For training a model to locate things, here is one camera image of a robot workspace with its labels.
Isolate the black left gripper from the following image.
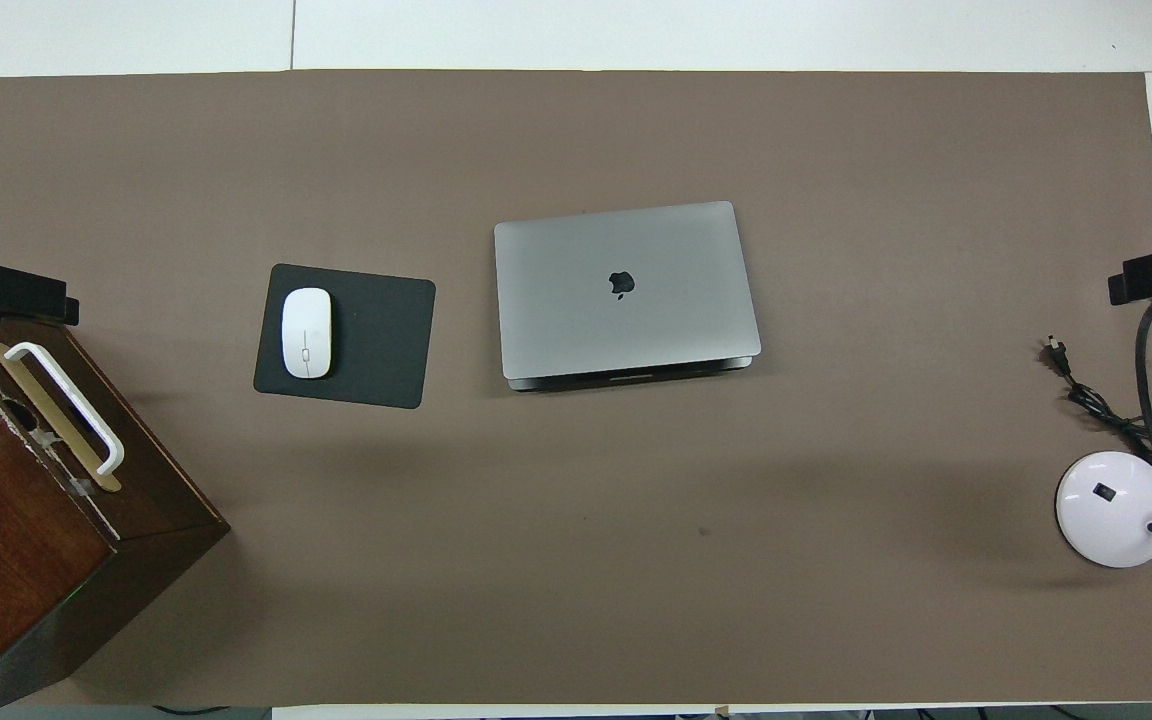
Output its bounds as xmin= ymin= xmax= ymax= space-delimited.
xmin=0 ymin=264 xmax=80 ymax=327

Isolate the silver laptop computer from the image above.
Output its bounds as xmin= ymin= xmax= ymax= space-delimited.
xmin=493 ymin=201 xmax=763 ymax=392

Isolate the white desk lamp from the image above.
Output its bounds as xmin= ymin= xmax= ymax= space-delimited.
xmin=1055 ymin=387 xmax=1152 ymax=569

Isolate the dark brown wooden box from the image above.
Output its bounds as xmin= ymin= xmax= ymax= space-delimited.
xmin=0 ymin=312 xmax=232 ymax=719

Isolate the white computer mouse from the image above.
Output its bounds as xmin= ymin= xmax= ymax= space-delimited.
xmin=281 ymin=287 xmax=334 ymax=380

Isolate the black mouse pad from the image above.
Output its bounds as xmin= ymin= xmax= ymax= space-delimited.
xmin=253 ymin=263 xmax=437 ymax=410

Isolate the brown table mat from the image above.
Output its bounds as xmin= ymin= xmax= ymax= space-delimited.
xmin=0 ymin=69 xmax=1152 ymax=707

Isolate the brass handle plate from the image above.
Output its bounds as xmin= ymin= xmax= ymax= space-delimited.
xmin=0 ymin=340 xmax=123 ymax=493

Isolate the white box handle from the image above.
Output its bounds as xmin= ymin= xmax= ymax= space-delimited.
xmin=3 ymin=342 xmax=126 ymax=476

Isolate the black lamp power cable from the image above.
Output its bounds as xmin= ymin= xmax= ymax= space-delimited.
xmin=1044 ymin=336 xmax=1152 ymax=473

